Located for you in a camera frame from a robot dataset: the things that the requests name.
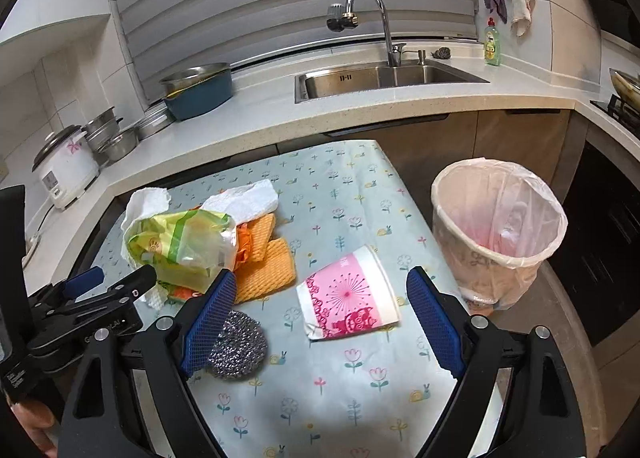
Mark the dark scouring ball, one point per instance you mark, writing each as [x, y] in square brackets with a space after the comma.
[442, 53]

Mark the green dish soap bottle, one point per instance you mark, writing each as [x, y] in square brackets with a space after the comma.
[492, 51]

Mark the stainless steel sink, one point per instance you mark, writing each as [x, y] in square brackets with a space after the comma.
[375, 79]

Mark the chrome kitchen faucet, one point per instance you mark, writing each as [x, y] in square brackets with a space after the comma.
[382, 13]

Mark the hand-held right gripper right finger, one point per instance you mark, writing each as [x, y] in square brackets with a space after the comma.
[435, 323]

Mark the stack of steel plates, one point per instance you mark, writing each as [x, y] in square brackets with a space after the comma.
[152, 123]

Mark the small steel bowl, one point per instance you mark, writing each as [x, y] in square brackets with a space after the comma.
[120, 146]

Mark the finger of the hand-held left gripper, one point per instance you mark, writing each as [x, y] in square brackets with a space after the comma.
[127, 285]
[85, 280]

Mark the blue plastic basin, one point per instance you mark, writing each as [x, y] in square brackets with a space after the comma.
[200, 99]

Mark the large steel bowl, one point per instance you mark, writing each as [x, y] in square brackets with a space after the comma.
[190, 74]

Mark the dark cabinet door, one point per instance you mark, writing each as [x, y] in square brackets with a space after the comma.
[610, 238]

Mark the metal wok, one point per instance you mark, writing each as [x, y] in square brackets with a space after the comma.
[625, 83]

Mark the wooden base cabinet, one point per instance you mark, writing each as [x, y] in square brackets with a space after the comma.
[525, 138]

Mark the white rice cooker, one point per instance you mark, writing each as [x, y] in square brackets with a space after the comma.
[65, 168]

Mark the steel pot with lid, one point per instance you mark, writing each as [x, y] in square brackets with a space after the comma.
[100, 126]

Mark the steel wool scrubber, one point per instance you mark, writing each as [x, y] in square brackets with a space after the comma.
[240, 343]

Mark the bin with plastic liner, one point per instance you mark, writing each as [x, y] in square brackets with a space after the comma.
[500, 258]

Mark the orange foam net sleeve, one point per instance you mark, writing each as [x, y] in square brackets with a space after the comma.
[265, 268]
[260, 233]

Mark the black gas stove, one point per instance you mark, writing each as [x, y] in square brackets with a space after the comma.
[612, 111]

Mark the pink and white paper cup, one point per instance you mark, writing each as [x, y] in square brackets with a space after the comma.
[345, 298]

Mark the green and yellow plastic bag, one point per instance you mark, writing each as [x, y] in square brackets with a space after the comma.
[175, 243]

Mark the person's left hand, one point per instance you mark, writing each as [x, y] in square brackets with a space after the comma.
[32, 425]

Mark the cream hanging cloth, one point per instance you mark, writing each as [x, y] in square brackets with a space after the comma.
[521, 3]

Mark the floral printed tablecloth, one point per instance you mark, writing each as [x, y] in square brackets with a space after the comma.
[350, 178]

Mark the orange plastic bag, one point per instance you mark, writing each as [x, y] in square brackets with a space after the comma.
[241, 248]

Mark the white kitchen counter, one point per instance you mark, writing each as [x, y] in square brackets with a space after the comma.
[300, 123]

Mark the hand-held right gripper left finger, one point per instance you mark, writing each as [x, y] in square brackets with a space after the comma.
[210, 323]

